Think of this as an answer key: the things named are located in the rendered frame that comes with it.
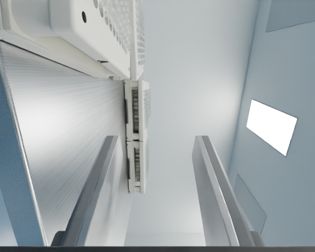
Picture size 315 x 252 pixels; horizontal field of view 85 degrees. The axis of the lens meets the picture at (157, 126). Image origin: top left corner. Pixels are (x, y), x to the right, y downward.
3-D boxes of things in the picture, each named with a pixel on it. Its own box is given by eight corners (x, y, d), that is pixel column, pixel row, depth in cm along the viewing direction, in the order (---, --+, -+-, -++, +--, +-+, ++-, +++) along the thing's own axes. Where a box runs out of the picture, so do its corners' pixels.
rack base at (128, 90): (133, 81, 89) (137, 81, 89) (134, 127, 95) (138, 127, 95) (124, 79, 65) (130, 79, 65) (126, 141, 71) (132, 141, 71)
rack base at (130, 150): (134, 127, 95) (138, 127, 95) (135, 168, 100) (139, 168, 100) (126, 141, 71) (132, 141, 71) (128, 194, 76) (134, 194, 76)
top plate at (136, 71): (136, 0, 61) (141, 0, 61) (138, 72, 71) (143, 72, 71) (123, -31, 39) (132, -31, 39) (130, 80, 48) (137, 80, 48)
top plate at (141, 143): (143, 127, 95) (147, 127, 95) (144, 168, 100) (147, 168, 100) (138, 141, 71) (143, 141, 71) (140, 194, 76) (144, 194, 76)
